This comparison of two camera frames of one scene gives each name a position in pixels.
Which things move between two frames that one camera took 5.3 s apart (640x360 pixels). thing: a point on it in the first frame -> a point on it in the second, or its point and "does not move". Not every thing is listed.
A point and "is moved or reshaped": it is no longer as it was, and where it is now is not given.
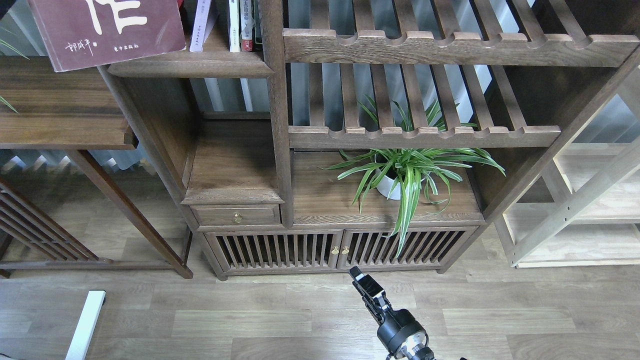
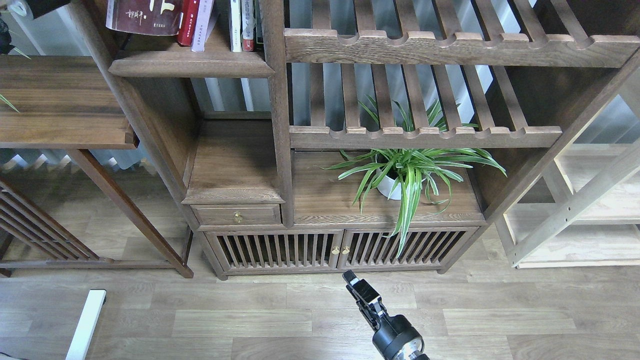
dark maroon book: [77, 33] is moved or reshaped
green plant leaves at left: [4, 43] does not move
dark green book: [257, 25] does not move
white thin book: [234, 23] does not move
